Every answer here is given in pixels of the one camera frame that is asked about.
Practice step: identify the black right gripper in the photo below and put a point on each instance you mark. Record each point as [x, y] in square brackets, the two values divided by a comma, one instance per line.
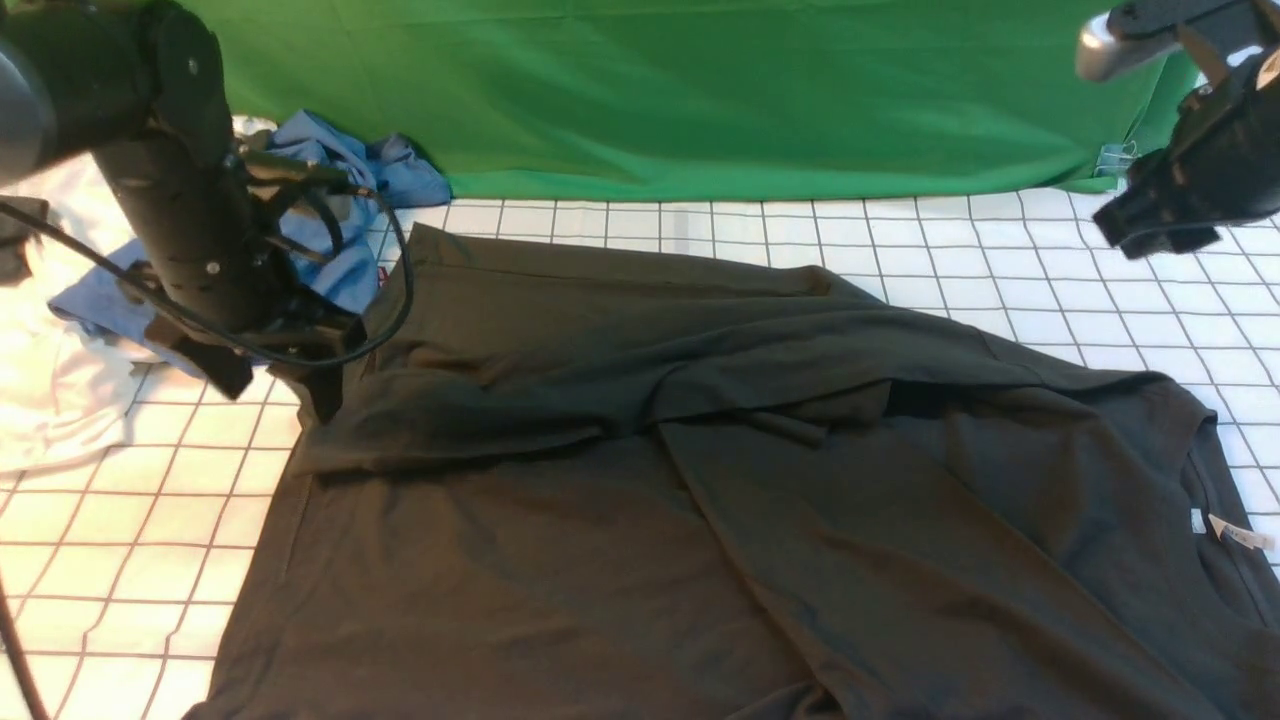
[1220, 167]

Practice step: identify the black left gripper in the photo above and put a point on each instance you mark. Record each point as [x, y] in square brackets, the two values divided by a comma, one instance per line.
[306, 344]

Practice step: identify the dark gray long-sleeved shirt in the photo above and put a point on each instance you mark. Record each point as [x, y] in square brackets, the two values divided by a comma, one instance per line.
[598, 484]

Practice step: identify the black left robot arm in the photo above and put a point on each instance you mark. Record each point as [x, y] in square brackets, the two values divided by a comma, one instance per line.
[140, 88]

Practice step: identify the white shirt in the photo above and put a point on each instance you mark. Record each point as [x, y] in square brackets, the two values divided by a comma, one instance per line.
[65, 393]

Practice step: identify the metal binder clip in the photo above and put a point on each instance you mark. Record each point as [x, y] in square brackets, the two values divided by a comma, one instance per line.
[1114, 161]

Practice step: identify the dark gray crumpled garment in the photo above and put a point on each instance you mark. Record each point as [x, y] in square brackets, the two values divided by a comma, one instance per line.
[15, 238]

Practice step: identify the green backdrop cloth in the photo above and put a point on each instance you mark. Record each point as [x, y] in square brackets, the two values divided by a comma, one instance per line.
[705, 100]

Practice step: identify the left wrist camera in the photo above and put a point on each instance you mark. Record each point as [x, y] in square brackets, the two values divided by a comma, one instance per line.
[267, 170]

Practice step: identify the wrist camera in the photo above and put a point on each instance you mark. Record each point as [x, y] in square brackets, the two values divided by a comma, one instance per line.
[267, 170]
[1209, 32]

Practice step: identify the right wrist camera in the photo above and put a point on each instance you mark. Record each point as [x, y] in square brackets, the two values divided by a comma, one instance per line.
[1209, 32]

